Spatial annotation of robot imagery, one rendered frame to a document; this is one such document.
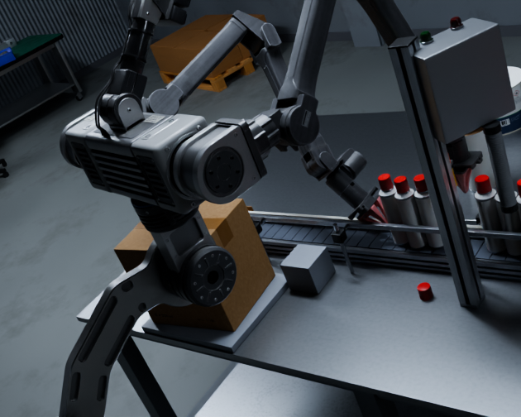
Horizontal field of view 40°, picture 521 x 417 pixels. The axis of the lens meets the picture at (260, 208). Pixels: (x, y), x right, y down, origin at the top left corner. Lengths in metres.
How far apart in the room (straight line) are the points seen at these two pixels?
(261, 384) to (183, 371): 0.69
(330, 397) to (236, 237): 0.85
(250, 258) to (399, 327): 0.46
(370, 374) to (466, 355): 0.21
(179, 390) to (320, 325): 1.49
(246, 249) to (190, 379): 1.41
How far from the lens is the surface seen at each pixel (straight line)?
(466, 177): 1.86
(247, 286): 1.97
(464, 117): 1.51
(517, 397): 1.57
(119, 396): 3.43
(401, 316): 1.81
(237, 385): 2.78
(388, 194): 1.88
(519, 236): 1.76
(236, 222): 1.92
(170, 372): 3.38
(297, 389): 2.65
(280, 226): 2.24
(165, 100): 1.80
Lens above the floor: 1.97
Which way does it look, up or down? 27 degrees down
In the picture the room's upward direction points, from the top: 23 degrees counter-clockwise
